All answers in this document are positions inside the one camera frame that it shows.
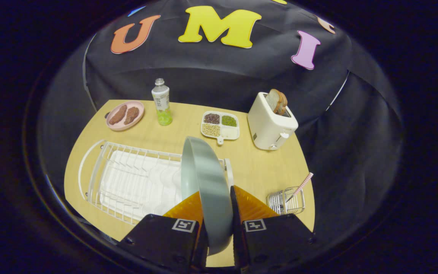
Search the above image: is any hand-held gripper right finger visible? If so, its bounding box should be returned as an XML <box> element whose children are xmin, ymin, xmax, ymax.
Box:
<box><xmin>230</xmin><ymin>185</ymin><xmax>316</xmax><ymax>272</ymax></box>

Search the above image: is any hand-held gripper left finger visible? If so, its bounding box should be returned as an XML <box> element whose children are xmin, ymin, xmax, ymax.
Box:
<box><xmin>118</xmin><ymin>191</ymin><xmax>209</xmax><ymax>272</ymax></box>

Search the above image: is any metal wire basket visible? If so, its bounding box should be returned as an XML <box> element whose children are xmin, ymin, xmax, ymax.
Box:
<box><xmin>267</xmin><ymin>186</ymin><xmax>306</xmax><ymax>215</ymax></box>

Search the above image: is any spoon with red checkered handle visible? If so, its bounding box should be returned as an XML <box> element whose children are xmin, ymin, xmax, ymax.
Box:
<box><xmin>280</xmin><ymin>172</ymin><xmax>314</xmax><ymax>212</ymax></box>

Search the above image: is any white wire dish rack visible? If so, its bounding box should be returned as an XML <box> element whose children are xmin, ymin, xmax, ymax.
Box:
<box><xmin>78</xmin><ymin>140</ymin><xmax>235</xmax><ymax>226</ymax></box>

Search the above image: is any pale green plate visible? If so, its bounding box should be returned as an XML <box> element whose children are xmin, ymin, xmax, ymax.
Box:
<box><xmin>181</xmin><ymin>136</ymin><xmax>234</xmax><ymax>255</ymax></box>

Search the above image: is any pink plate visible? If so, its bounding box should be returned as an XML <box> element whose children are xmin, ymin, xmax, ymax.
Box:
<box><xmin>106</xmin><ymin>100</ymin><xmax>145</xmax><ymax>132</ymax></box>

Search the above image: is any white toaster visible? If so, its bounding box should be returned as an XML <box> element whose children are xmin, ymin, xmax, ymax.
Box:
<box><xmin>247</xmin><ymin>92</ymin><xmax>299</xmax><ymax>151</ymax></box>

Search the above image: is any white divided bean tray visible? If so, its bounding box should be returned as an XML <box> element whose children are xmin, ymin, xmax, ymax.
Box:
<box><xmin>201</xmin><ymin>111</ymin><xmax>240</xmax><ymax>145</ymax></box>

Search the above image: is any brown meat piece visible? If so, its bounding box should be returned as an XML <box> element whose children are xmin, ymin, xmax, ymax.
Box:
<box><xmin>124</xmin><ymin>107</ymin><xmax>140</xmax><ymax>125</ymax></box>
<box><xmin>108</xmin><ymin>105</ymin><xmax>127</xmax><ymax>126</ymax></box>

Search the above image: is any green drink bottle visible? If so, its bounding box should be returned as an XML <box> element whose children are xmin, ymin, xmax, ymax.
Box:
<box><xmin>151</xmin><ymin>78</ymin><xmax>173</xmax><ymax>126</ymax></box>

